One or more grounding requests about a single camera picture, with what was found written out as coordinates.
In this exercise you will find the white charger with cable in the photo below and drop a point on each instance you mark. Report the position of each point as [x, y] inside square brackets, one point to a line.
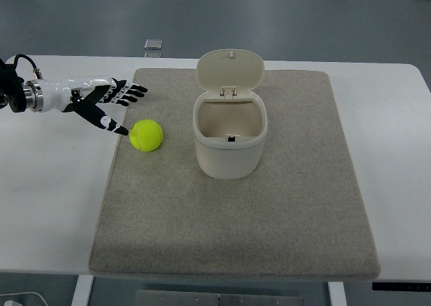
[23, 298]

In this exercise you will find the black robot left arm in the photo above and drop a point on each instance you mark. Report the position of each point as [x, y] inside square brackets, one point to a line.
[16, 93]

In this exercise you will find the grey felt mat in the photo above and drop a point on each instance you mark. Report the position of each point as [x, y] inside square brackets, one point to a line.
[299, 214]

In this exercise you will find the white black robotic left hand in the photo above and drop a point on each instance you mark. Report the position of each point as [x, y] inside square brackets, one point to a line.
[83, 95]

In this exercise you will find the silver floor socket plate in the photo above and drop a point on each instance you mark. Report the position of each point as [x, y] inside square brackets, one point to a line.
[153, 44]

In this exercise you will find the white table leg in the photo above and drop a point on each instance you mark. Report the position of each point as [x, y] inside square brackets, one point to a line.
[337, 294]
[83, 289]

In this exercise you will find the beige plastic bin with lid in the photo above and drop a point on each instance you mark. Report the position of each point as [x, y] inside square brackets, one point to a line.
[229, 119]

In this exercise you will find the black table control panel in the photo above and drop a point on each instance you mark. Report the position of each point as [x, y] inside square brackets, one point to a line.
[423, 287]

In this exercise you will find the grey metal base plate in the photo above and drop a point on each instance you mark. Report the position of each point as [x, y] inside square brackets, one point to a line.
[166, 297]

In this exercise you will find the yellow-green tennis ball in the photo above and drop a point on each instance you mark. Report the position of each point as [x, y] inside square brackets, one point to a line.
[146, 135]

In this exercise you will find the white right table leg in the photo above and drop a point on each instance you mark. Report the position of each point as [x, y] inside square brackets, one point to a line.
[337, 294]

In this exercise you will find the white left table leg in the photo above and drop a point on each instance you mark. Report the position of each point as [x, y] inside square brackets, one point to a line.
[83, 289]

